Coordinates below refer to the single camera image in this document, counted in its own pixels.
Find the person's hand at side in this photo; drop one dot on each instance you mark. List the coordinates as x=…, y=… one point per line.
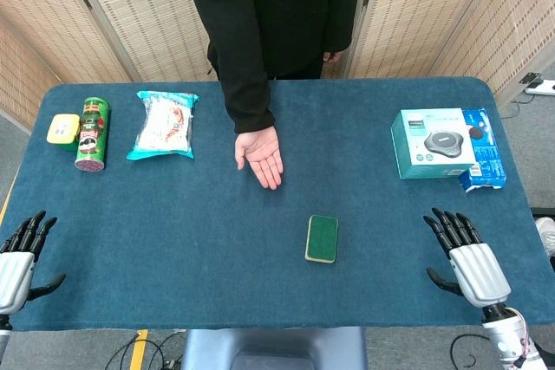
x=332, y=56

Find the person's open hand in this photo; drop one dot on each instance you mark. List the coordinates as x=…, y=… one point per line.
x=262, y=155

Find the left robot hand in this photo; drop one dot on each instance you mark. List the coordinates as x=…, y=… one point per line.
x=15, y=270

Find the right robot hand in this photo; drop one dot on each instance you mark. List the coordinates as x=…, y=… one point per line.
x=474, y=270

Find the person's black sleeved forearm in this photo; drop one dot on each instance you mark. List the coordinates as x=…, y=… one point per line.
x=236, y=40

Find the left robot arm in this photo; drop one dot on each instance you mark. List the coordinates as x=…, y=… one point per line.
x=3, y=335

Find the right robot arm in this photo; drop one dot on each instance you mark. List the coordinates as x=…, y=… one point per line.
x=511, y=335

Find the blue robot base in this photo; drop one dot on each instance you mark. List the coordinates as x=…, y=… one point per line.
x=273, y=348

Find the person's black clothed torso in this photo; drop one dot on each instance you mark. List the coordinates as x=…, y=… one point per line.
x=303, y=10

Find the green scouring sponge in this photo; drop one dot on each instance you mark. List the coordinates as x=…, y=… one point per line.
x=322, y=238

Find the blue table cloth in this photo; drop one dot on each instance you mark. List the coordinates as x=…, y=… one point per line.
x=269, y=231

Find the white shoe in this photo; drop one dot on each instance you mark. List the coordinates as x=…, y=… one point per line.
x=547, y=231

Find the white snack bag teal edges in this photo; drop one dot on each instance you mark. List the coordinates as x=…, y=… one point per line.
x=164, y=125

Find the blue Oreo box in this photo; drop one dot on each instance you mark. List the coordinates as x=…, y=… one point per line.
x=487, y=149

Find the teal speakerphone box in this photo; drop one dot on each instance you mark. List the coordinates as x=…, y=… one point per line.
x=431, y=142

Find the yellow lidded green container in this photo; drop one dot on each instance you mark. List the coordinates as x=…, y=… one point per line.
x=63, y=131

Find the green Pringles can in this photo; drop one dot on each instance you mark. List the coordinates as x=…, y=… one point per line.
x=92, y=134

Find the bamboo folding screen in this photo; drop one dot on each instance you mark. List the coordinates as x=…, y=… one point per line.
x=130, y=14

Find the white power strip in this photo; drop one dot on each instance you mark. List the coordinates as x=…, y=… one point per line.
x=542, y=86

